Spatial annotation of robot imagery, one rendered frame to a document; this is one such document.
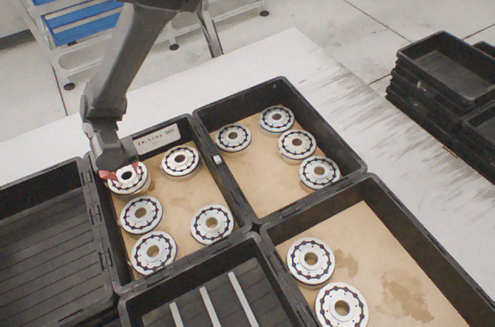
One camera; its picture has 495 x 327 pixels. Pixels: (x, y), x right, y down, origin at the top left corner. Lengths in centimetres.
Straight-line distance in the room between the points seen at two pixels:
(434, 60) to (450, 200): 96
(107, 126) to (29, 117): 206
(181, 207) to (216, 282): 21
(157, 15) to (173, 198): 56
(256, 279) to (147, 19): 57
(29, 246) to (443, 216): 107
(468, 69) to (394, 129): 77
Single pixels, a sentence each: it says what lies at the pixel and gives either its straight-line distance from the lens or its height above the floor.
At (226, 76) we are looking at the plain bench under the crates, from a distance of 145.
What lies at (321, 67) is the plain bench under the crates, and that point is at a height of 70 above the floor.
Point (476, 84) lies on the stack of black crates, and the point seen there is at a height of 49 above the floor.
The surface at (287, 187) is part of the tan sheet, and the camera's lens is 93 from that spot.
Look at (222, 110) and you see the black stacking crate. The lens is 102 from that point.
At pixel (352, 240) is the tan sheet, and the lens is 87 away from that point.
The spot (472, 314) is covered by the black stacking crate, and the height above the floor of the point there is 87.
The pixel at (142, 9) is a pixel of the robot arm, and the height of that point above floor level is 139.
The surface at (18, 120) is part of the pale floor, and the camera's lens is 286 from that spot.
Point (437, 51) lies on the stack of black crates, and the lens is 203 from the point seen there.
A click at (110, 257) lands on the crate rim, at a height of 92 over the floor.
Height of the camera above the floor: 161
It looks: 49 degrees down
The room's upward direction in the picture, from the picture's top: 7 degrees counter-clockwise
